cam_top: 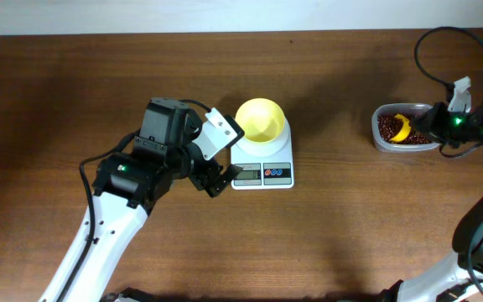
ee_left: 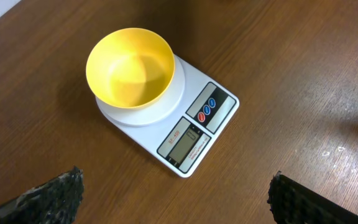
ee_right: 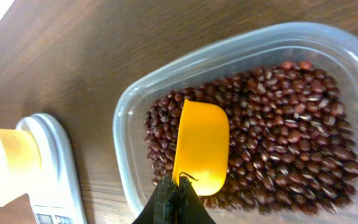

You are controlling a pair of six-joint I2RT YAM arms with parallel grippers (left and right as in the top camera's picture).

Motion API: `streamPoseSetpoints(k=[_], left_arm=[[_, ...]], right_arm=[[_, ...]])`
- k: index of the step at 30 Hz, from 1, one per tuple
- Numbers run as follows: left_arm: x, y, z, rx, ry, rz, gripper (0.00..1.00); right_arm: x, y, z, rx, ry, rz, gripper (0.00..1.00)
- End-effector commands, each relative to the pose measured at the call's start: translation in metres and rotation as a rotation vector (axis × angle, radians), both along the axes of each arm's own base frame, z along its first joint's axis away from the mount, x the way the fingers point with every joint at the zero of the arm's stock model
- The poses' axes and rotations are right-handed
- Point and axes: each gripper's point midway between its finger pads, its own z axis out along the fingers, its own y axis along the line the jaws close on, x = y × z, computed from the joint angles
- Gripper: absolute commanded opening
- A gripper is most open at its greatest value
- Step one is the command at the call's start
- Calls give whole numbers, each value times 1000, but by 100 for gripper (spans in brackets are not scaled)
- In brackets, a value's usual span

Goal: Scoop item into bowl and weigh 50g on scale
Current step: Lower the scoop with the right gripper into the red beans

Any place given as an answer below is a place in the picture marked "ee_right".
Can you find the small yellow scoop bowl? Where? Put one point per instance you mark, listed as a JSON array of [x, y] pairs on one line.
[[202, 147]]

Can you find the red beans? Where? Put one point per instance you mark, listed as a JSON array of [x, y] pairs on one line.
[[290, 144]]

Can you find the clear plastic container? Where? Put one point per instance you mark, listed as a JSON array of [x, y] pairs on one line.
[[329, 48]]

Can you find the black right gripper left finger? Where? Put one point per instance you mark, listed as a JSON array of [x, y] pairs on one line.
[[159, 209]]

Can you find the white digital kitchen scale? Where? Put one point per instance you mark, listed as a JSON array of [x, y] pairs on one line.
[[56, 196]]

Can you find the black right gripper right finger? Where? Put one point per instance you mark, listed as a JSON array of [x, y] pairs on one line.
[[191, 210]]

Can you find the yellow plastic bowl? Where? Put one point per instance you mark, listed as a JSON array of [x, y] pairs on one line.
[[20, 164]]

